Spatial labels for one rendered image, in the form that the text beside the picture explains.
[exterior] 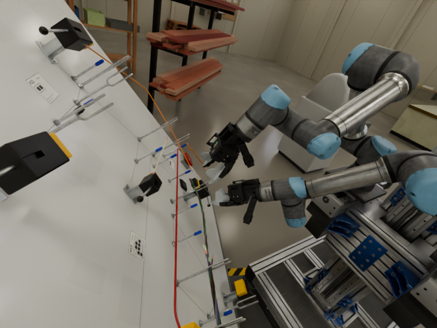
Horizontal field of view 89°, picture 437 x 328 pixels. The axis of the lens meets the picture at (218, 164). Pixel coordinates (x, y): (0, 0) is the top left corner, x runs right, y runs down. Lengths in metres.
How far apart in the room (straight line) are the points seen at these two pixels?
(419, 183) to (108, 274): 0.74
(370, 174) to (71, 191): 0.85
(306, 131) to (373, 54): 0.39
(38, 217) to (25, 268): 0.07
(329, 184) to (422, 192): 0.28
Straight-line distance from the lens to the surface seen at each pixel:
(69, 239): 0.40
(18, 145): 0.29
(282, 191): 0.80
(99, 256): 0.43
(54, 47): 0.62
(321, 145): 0.64
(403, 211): 1.34
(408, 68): 0.90
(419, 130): 7.75
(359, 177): 0.92
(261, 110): 0.63
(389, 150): 1.21
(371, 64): 0.94
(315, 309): 1.94
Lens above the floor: 1.70
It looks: 34 degrees down
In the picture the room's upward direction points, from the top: 17 degrees clockwise
